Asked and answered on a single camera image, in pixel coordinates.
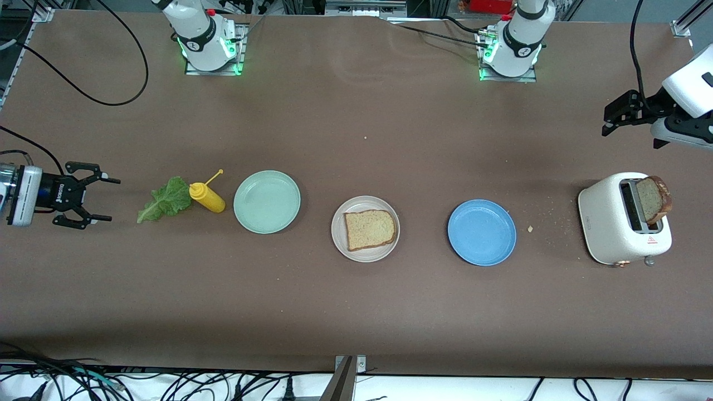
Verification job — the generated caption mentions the light crust bread slice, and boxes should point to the light crust bread slice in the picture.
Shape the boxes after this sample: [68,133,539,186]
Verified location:
[343,209,397,252]

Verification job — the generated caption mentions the beige plate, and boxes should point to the beige plate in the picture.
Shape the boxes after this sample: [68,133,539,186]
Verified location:
[331,195,401,263]

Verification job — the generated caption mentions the green plate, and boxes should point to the green plate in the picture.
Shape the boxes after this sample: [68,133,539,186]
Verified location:
[233,170,301,234]

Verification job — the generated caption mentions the white toaster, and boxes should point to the white toaster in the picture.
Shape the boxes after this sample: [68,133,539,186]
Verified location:
[578,172,673,267]

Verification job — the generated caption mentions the dark crust bread slice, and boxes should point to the dark crust bread slice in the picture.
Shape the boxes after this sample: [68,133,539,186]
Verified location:
[635,175,673,225]

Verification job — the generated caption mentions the silver metal frame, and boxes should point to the silver metal frame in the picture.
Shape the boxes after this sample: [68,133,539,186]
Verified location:
[325,0,407,17]

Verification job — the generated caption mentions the aluminium table edge rail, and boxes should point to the aluminium table edge rail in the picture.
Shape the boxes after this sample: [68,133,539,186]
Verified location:
[0,7,55,107]

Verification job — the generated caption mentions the yellow squeeze bottle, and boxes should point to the yellow squeeze bottle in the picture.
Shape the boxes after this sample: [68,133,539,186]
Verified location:
[189,169,226,213]

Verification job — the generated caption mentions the black looped cable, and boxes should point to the black looped cable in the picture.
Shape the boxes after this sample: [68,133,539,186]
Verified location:
[574,379,600,401]

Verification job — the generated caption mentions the small metal bracket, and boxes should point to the small metal bracket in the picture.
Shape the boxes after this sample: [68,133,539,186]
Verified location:
[334,355,367,374]

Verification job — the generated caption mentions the blue plate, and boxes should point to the blue plate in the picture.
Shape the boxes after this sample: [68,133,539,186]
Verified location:
[447,199,517,267]

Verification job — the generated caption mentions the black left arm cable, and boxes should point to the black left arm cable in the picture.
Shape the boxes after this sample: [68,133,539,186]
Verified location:
[629,0,651,112]

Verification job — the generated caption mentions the green lettuce leaf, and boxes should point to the green lettuce leaf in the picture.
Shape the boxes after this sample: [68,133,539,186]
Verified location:
[137,176,193,224]

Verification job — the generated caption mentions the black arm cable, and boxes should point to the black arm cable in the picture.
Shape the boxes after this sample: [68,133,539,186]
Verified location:
[629,0,651,112]
[0,0,149,174]

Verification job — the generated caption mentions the grey metal post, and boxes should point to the grey metal post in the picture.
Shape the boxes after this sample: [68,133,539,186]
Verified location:
[320,356,354,401]

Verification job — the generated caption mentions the red box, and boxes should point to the red box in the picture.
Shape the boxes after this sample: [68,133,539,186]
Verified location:
[467,0,514,14]

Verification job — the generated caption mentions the teal cable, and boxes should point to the teal cable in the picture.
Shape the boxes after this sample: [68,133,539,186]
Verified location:
[71,366,122,389]

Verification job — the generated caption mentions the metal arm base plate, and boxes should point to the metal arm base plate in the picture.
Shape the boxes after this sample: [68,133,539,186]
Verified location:
[184,23,247,76]
[480,31,538,83]

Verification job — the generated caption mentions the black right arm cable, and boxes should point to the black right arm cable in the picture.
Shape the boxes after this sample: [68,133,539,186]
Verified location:
[0,0,149,174]

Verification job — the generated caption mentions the aluminium profile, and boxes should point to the aluminium profile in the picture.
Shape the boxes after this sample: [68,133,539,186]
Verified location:
[671,0,713,38]

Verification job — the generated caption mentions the black base cable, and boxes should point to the black base cable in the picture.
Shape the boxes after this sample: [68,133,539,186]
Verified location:
[384,16,491,48]

